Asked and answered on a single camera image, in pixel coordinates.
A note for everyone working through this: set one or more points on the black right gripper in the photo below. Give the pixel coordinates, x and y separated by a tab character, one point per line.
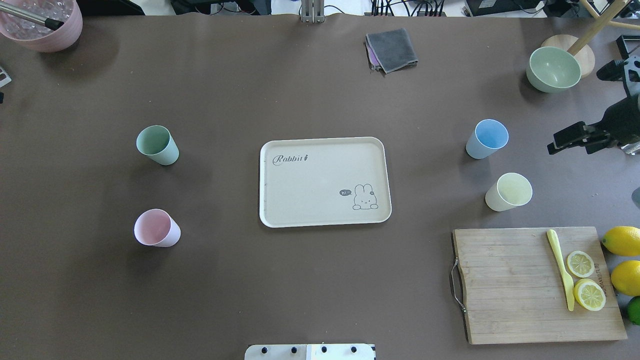
621	121

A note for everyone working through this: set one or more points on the pale yellow cup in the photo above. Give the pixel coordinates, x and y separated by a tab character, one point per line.
511	190

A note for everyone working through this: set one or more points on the pink cup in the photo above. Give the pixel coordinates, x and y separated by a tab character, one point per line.
157	228

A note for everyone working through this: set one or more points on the cream rabbit tray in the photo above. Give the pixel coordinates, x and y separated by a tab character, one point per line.
323	181

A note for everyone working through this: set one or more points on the green bowl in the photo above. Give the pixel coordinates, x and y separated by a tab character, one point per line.
552	70

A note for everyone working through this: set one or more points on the blue cup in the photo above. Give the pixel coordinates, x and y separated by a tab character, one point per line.
488	136

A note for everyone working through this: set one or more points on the wooden cup stand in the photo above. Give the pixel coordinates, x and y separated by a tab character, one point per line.
578	47

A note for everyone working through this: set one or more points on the upper whole lemon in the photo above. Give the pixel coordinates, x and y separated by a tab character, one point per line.
622	240

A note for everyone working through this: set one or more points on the whole lemon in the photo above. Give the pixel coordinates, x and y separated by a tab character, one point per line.
625	277
622	240

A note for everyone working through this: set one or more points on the upper lemon slice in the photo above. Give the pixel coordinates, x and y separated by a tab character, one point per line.
580	264

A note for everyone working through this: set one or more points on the lemon slice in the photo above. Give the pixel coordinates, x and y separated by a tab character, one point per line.
589	295
580	264

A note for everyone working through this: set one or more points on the yellow plastic knife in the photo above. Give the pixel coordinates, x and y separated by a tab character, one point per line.
567	280

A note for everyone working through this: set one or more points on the lower whole lemon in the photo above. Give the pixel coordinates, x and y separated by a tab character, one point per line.
625	277

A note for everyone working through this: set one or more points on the lower lemon slice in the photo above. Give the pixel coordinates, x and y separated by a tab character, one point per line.
589	295

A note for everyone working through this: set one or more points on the wooden cutting board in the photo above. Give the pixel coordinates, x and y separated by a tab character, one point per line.
513	293

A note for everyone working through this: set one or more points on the green lime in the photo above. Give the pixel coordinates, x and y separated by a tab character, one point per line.
633	310

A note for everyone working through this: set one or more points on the grey folded cloth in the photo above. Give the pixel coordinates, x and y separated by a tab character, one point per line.
393	48

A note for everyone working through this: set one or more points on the purple cloth under grey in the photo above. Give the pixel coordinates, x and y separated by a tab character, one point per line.
373	60

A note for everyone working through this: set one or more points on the green cup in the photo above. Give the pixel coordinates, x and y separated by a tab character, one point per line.
156	143

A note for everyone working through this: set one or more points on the steel muddler black tip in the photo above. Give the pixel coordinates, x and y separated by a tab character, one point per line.
31	17

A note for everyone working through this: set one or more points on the pink ice bowl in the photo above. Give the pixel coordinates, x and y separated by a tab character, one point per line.
37	37

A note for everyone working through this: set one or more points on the aluminium camera post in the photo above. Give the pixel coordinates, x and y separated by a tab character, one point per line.
312	11

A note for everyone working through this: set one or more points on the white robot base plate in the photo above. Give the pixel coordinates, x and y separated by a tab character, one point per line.
317	351

